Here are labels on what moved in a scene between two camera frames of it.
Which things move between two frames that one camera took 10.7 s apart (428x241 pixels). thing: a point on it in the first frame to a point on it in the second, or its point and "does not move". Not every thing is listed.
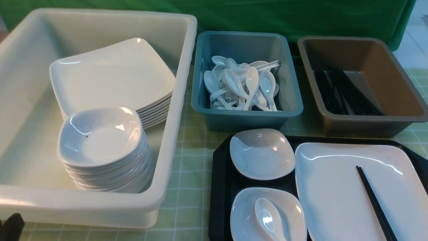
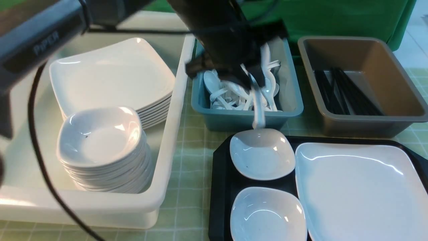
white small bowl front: x=244 y=226 does not move
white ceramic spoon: x=270 y=219 to x=258 y=121
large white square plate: x=337 y=206 does not move
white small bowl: x=261 y=154 does not move
